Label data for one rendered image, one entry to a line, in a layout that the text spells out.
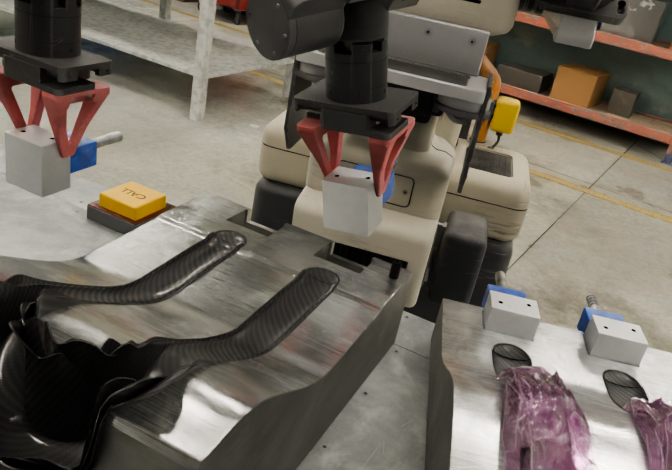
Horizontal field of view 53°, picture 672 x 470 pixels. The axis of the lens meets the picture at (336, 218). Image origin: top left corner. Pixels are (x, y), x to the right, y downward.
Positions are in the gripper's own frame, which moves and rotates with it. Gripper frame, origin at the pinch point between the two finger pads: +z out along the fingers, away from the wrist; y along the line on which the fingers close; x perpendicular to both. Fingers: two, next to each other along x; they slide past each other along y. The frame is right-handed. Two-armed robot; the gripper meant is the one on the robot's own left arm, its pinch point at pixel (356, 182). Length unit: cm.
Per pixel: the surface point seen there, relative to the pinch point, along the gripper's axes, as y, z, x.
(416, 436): 12.2, 17.2, -13.0
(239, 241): -10.3, 6.1, -6.5
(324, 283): 0.1, 7.6, -7.4
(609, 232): 14, 144, 266
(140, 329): -3.5, -0.1, -27.8
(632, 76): -3, 136, 513
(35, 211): -42.3, 10.5, -5.7
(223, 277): -7.4, 5.6, -13.2
